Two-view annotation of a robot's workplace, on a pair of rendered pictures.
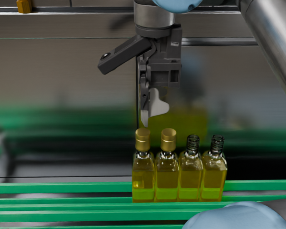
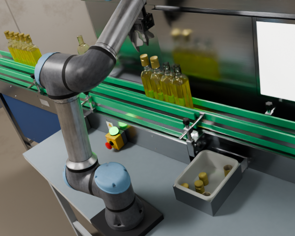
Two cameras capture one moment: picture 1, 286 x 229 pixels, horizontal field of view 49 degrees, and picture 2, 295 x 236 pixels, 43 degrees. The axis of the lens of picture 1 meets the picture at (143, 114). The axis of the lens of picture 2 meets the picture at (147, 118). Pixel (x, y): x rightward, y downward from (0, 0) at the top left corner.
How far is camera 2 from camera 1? 122 cm
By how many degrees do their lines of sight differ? 41
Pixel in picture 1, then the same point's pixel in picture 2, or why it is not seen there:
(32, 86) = not seen: hidden behind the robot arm
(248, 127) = (217, 67)
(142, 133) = (142, 56)
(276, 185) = (226, 108)
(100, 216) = (128, 98)
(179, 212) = (159, 105)
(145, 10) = not seen: outside the picture
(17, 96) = not seen: hidden behind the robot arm
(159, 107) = (139, 42)
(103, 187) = (141, 87)
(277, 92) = (226, 45)
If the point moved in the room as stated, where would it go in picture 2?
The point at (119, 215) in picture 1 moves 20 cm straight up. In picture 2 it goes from (135, 99) to (124, 62)
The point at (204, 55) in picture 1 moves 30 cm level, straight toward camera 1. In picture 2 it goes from (181, 17) to (122, 48)
